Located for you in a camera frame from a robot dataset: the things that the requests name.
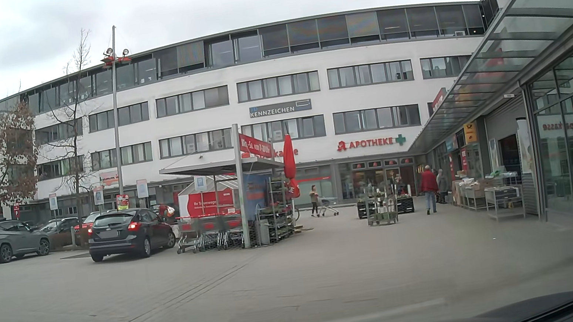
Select red car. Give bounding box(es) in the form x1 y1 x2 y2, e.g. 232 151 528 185
71 209 119 240

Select plant display rack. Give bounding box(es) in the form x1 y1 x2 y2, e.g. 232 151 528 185
254 175 299 245

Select grey goods display stands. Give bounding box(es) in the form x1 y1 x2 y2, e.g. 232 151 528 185
451 166 528 228

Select person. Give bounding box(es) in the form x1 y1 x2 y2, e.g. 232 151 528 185
417 164 443 216
307 182 340 220
434 168 451 205

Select plant display trolley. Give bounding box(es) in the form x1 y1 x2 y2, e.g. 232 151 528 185
361 182 401 228

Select dark hatchback car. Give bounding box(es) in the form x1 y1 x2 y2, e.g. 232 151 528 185
84 202 179 266

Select closed red parasol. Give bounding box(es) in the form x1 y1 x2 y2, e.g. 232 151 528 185
279 133 306 224

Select shopping trolley shelter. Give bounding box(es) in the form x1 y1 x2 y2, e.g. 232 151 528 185
154 117 295 260

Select parking sign on post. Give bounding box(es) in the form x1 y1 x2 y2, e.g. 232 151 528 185
135 178 151 209
92 186 106 213
47 192 60 222

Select bare tree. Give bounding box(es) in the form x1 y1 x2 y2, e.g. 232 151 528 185
25 27 120 249

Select grey paved parking ground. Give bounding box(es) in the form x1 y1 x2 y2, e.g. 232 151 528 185
0 170 573 322

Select glass-fronted shop building with canopy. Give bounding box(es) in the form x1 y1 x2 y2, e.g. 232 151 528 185
387 0 573 260

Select grey SUV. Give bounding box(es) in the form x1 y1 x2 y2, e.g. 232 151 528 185
0 215 53 264

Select large white office building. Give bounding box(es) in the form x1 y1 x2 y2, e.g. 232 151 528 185
0 0 523 254

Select black plant crates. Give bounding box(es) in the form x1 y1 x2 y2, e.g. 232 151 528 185
355 194 417 221

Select tall lamp post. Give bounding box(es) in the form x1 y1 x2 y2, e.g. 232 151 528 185
95 24 151 197

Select row of shopping trolleys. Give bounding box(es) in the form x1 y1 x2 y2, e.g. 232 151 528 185
173 210 248 257

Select grey parked car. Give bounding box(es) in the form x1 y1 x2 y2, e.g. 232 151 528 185
35 215 82 237

